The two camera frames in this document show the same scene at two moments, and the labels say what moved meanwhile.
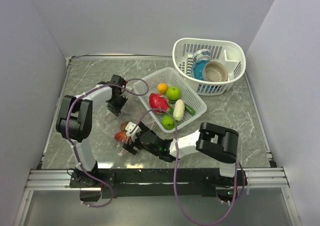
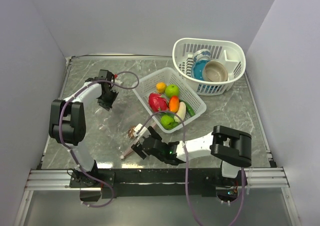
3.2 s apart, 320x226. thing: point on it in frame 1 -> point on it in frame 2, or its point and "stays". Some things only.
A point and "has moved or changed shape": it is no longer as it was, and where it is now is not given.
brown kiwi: x=122 y=126 has moved or changed shape
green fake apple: x=173 y=92 stays
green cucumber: x=189 y=109 stays
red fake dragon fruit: x=158 y=102 stays
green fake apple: x=168 y=122 stays
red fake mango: x=121 y=136 -> x=174 y=104
